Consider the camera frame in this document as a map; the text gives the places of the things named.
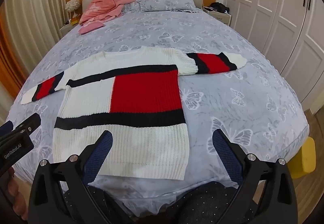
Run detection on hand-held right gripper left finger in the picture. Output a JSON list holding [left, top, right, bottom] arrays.
[[28, 130, 113, 224]]

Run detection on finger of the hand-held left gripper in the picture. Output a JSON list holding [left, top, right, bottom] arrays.
[[0, 120, 14, 136], [13, 113, 42, 134]]

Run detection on white panelled wardrobe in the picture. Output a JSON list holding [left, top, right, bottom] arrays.
[[219, 0, 324, 114]]

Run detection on orange curtain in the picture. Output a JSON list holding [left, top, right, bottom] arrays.
[[0, 0, 34, 105]]

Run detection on white nightstand with lamp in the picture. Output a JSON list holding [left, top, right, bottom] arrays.
[[59, 20, 82, 38]]

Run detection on folded pink cloth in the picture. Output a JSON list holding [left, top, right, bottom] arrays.
[[79, 21, 105, 35]]

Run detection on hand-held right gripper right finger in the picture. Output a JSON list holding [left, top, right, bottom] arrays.
[[212, 129, 298, 224]]

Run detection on yellow stool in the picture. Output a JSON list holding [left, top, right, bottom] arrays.
[[291, 136, 317, 179]]

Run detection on large grey butterfly pillow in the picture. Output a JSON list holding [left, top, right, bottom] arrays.
[[138, 0, 198, 14]]

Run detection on white nightstand with bag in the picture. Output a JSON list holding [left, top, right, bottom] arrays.
[[203, 6, 232, 28]]

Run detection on small grey butterfly pillow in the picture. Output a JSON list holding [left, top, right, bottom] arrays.
[[121, 0, 142, 15]]

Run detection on grey butterfly print bed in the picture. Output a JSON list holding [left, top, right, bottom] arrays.
[[13, 0, 310, 217]]

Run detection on person's left hand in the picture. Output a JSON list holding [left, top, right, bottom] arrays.
[[5, 167, 27, 220]]

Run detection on white red black knit sweater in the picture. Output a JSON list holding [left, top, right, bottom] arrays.
[[21, 46, 247, 180]]

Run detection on pink blanket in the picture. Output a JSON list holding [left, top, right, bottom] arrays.
[[79, 0, 136, 25]]

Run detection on person's dark dotted pants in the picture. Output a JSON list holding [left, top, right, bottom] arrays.
[[63, 180, 257, 224]]

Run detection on black bag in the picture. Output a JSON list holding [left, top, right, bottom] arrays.
[[208, 2, 230, 14]]

